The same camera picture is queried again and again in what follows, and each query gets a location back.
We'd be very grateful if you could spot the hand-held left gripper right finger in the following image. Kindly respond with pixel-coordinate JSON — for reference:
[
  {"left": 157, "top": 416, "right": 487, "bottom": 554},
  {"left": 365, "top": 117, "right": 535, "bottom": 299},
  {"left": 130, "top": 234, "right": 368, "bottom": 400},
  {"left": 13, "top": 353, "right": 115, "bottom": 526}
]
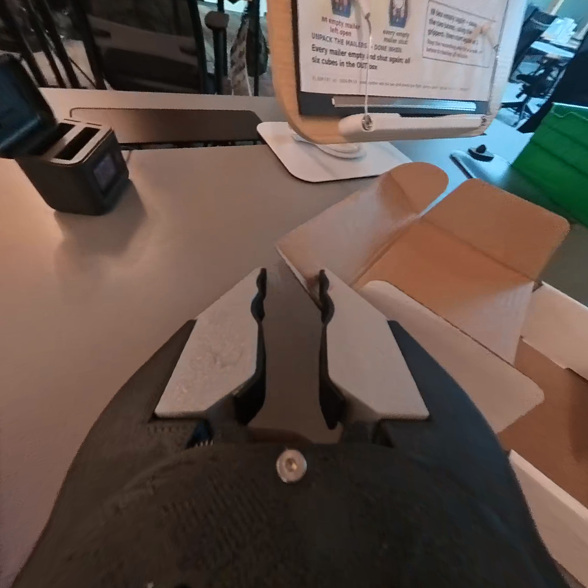
[{"left": 318, "top": 269, "right": 431, "bottom": 431}]

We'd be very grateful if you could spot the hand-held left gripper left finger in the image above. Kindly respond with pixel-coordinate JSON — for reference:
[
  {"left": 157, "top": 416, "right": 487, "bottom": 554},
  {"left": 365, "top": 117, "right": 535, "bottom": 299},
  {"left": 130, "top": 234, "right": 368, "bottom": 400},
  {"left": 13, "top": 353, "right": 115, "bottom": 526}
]
[{"left": 154, "top": 268, "right": 268, "bottom": 427}]

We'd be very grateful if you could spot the white cardboard mailer box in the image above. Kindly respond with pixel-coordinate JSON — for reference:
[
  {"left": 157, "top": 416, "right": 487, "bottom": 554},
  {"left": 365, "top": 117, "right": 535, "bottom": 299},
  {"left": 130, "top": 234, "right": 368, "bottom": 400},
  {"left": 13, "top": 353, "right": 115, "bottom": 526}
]
[{"left": 276, "top": 162, "right": 588, "bottom": 584}]

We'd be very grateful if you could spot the white display stand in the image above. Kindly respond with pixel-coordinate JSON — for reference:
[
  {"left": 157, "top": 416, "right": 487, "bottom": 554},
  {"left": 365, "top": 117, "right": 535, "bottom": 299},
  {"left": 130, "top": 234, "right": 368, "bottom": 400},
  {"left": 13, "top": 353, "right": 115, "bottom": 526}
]
[{"left": 256, "top": 112, "right": 490, "bottom": 183}]

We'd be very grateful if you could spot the dark grey tray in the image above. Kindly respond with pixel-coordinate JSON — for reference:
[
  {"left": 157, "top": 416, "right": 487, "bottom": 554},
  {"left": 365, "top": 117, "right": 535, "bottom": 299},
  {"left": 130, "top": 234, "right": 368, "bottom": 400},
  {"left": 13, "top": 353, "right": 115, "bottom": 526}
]
[{"left": 450, "top": 145, "right": 511, "bottom": 179}]

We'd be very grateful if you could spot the green plastic bin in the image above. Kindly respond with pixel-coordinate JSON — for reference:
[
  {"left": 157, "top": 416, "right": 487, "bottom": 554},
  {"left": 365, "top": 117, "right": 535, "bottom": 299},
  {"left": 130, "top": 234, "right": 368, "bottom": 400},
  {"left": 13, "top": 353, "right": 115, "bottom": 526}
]
[{"left": 510, "top": 102, "right": 588, "bottom": 226}]

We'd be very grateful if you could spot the instruction sheet on stand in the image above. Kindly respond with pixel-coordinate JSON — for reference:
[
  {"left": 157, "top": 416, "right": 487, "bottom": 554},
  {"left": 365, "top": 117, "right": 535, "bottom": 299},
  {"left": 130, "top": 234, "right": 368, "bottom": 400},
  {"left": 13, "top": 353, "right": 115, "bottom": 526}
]
[{"left": 266, "top": 0, "right": 513, "bottom": 144}]

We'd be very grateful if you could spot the printed instruction sheet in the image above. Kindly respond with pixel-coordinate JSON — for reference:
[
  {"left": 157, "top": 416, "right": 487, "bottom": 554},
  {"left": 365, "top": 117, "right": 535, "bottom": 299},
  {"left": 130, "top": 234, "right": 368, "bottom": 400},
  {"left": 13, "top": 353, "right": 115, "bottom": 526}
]
[{"left": 296, "top": 0, "right": 511, "bottom": 103}]

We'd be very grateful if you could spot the black office chair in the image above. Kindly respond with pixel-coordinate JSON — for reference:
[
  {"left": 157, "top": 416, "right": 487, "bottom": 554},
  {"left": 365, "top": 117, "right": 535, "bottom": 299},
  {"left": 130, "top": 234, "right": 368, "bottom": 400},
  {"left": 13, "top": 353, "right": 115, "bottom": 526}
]
[{"left": 78, "top": 0, "right": 209, "bottom": 95}]

